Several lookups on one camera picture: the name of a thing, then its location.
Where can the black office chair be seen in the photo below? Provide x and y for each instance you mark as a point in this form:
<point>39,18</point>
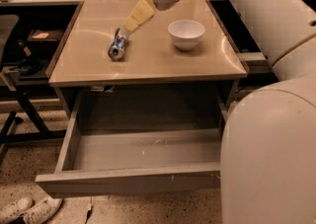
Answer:
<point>7,24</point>

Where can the dark box with label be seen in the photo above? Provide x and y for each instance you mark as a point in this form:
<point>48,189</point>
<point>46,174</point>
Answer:
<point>45,36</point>

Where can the white sneaker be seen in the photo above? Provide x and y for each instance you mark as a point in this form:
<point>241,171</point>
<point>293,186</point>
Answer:
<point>42,211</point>
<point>14,210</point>

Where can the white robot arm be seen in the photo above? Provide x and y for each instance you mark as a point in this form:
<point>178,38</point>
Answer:
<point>268,149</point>

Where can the white ceramic bowl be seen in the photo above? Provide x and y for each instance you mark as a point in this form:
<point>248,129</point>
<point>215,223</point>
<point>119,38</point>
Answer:
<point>186,34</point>

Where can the beige top cabinet table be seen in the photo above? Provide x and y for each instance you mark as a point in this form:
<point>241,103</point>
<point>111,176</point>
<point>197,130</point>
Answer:
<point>150,56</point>

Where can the left white sneaker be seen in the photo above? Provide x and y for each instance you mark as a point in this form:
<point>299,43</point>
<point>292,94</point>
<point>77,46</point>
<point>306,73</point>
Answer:
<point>14,210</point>

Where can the blue silver redbull can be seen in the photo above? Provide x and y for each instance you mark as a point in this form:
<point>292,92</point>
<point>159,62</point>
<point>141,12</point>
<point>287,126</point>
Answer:
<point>117,48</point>

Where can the open grey top drawer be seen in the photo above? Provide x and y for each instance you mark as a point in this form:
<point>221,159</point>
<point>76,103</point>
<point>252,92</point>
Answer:
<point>137,139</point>

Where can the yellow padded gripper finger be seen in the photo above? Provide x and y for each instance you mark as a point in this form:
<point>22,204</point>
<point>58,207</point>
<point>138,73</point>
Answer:
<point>143,11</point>

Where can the right white sneaker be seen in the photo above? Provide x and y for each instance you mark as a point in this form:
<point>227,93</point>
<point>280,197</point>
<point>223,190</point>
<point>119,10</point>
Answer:
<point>42,211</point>

